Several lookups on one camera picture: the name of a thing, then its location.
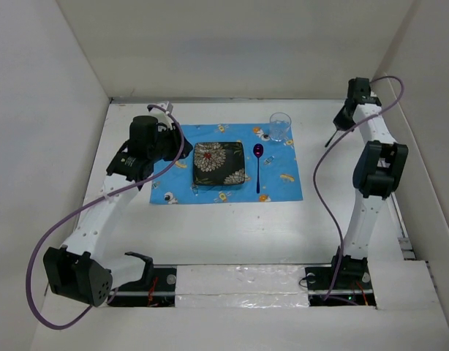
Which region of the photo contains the black floral square plate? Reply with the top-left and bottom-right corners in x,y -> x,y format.
192,141 -> 246,186

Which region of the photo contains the clear plastic cup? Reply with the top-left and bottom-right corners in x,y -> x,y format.
269,112 -> 292,142

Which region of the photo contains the purple metallic spoon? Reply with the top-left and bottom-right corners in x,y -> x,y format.
253,143 -> 264,194

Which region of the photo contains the blue space-print cloth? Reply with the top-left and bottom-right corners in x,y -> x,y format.
150,124 -> 303,205

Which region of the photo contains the iridescent metallic fork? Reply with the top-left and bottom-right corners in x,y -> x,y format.
324,129 -> 338,148

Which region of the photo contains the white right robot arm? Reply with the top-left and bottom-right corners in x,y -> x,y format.
328,78 -> 409,289

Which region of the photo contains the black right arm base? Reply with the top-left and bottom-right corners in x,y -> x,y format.
299,264 -> 376,307

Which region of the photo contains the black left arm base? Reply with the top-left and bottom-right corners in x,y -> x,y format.
106,252 -> 178,308

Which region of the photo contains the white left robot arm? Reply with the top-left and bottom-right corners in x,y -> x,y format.
43,105 -> 192,306

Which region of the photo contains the white foam front board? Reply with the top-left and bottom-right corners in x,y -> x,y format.
175,264 -> 309,309

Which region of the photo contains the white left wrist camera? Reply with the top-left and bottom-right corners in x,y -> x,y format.
146,101 -> 173,115

